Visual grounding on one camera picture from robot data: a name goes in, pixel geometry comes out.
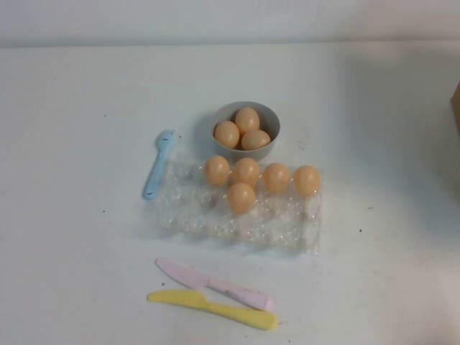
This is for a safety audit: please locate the pink plastic knife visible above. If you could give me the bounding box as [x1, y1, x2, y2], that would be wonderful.
[155, 257, 276, 312]

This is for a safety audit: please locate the yellow plastic knife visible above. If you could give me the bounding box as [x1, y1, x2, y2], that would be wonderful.
[147, 289, 280, 332]

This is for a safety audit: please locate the brown egg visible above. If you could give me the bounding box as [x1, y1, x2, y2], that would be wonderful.
[232, 157, 261, 188]
[262, 162, 291, 194]
[203, 155, 231, 187]
[241, 129, 271, 151]
[227, 182, 257, 215]
[293, 165, 322, 198]
[214, 120, 241, 150]
[235, 107, 260, 135]

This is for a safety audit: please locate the clear plastic egg tray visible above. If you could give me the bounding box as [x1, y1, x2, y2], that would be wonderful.
[142, 152, 323, 257]

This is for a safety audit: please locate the grey round bowl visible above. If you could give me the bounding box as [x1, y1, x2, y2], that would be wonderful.
[209, 101, 282, 163]

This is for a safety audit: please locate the light blue plastic fork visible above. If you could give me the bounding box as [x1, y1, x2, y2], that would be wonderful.
[142, 128, 176, 201]

